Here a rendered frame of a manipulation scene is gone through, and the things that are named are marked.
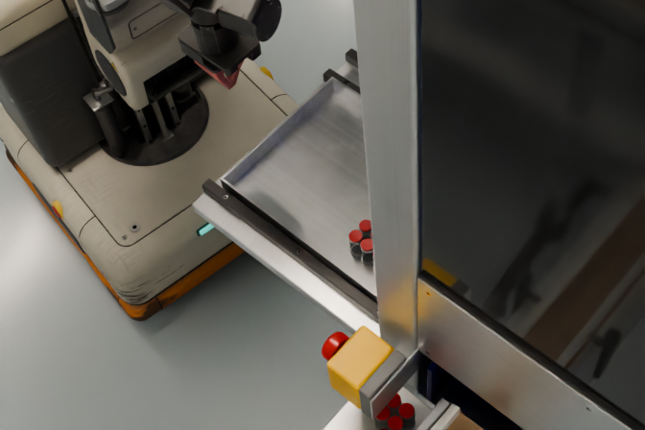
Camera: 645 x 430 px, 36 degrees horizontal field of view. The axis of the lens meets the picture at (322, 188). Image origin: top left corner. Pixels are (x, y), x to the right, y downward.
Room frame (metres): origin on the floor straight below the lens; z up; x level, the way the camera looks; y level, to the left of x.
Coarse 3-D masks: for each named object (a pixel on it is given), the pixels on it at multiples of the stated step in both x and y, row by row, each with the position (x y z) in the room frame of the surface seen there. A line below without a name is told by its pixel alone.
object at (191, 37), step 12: (192, 24) 0.92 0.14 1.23; (216, 24) 0.91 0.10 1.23; (180, 36) 0.94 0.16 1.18; (192, 36) 0.94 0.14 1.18; (204, 36) 0.90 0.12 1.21; (216, 36) 0.90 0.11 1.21; (228, 36) 0.91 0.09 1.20; (240, 36) 0.93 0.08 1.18; (192, 48) 0.92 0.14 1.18; (204, 48) 0.91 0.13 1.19; (216, 48) 0.90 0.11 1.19; (228, 48) 0.91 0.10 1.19; (240, 48) 0.91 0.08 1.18; (252, 48) 0.90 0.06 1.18; (216, 60) 0.89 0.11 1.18; (228, 60) 0.89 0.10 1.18; (240, 60) 0.89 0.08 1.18; (228, 72) 0.87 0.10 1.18
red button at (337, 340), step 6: (330, 336) 0.55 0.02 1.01; (336, 336) 0.55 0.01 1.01; (342, 336) 0.55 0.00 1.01; (324, 342) 0.55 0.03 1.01; (330, 342) 0.54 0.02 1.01; (336, 342) 0.54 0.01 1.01; (342, 342) 0.54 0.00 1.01; (324, 348) 0.54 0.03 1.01; (330, 348) 0.54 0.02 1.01; (336, 348) 0.53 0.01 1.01; (324, 354) 0.53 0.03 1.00; (330, 354) 0.53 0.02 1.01
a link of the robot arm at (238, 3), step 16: (160, 0) 0.89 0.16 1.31; (176, 0) 0.87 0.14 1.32; (208, 0) 0.89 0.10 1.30; (224, 0) 0.88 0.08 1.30; (240, 0) 0.87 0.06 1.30; (256, 0) 0.87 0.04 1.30; (272, 0) 0.88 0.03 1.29; (224, 16) 0.88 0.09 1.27; (240, 16) 0.86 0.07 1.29; (256, 16) 0.85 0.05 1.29; (272, 16) 0.88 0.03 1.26; (240, 32) 0.87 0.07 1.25; (256, 32) 0.85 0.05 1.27; (272, 32) 0.87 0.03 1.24
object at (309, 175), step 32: (320, 96) 1.03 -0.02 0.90; (352, 96) 1.02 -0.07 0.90; (288, 128) 0.98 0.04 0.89; (320, 128) 0.98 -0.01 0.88; (352, 128) 0.97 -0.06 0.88; (256, 160) 0.93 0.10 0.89; (288, 160) 0.93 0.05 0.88; (320, 160) 0.92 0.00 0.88; (352, 160) 0.91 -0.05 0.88; (256, 192) 0.88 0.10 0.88; (288, 192) 0.87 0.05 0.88; (320, 192) 0.86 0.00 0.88; (352, 192) 0.85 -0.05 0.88; (288, 224) 0.81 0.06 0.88; (320, 224) 0.80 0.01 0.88; (352, 224) 0.79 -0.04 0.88; (320, 256) 0.73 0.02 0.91; (352, 256) 0.74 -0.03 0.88
